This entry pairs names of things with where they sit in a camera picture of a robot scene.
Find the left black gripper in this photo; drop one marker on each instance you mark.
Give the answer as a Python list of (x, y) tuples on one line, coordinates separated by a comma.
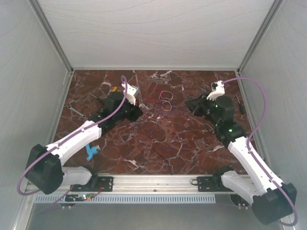
[(137, 112)]

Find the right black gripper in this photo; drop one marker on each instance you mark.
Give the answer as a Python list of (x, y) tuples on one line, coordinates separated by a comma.
[(195, 105)]

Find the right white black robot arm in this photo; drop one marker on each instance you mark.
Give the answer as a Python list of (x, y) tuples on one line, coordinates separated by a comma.
[(270, 198)]

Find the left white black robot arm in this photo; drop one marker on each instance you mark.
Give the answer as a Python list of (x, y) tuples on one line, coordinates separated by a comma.
[(46, 164)]

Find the black screwdriver at right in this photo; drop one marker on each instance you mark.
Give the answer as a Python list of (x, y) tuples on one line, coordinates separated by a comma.
[(241, 106)]

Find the blue plastic clamp tool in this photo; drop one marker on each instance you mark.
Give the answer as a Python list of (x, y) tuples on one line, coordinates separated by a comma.
[(91, 151)]

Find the silver ratchet wrench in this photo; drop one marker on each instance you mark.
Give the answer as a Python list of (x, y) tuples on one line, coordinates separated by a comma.
[(77, 112)]

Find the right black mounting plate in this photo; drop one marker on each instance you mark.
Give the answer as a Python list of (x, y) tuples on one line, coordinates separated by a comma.
[(211, 184)]

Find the black mounting plate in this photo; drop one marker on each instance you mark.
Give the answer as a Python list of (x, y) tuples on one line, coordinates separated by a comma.
[(211, 184), (104, 184)]

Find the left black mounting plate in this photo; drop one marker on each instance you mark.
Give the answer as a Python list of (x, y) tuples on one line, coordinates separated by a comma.
[(104, 184)]

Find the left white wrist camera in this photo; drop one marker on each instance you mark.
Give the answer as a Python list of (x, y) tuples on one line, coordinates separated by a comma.
[(132, 93)]

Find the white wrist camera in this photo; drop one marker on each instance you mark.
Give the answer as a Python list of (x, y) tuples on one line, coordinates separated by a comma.
[(217, 90), (132, 93)]

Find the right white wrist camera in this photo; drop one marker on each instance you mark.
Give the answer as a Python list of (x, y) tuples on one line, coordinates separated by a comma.
[(217, 90)]

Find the black handle screwdriver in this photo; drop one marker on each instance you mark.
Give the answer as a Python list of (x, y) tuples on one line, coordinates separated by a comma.
[(101, 101)]

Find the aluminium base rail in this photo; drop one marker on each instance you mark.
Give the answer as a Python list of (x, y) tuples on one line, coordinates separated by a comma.
[(156, 183)]

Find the grey slotted cable duct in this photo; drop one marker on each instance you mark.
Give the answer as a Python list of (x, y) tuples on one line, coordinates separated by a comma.
[(140, 199)]

